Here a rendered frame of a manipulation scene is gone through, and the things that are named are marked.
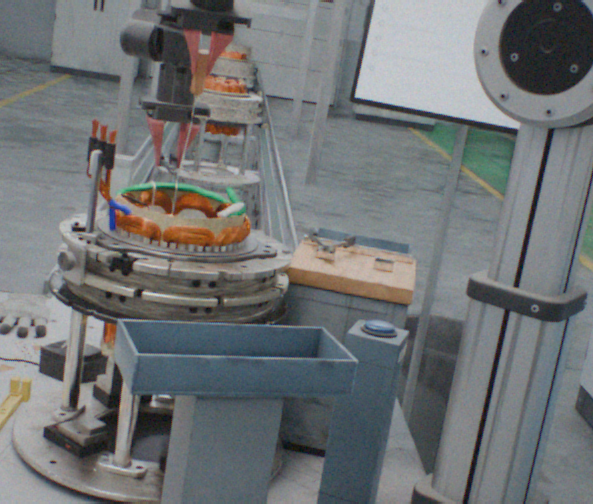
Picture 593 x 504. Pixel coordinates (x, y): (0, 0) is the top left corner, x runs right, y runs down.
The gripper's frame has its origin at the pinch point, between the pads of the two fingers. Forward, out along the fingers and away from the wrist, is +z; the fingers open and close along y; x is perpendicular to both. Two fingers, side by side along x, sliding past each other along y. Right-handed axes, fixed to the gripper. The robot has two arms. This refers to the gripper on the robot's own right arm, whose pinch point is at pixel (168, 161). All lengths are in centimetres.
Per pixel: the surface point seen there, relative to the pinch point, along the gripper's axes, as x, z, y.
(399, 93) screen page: -70, -9, -62
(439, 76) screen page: -65, -14, -69
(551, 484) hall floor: -123, 121, -162
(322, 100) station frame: -232, 12, -93
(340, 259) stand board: 8.2, 11.0, -27.1
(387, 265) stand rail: 13.0, 10.0, -33.0
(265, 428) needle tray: 52, 19, -6
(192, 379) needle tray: 54, 12, 3
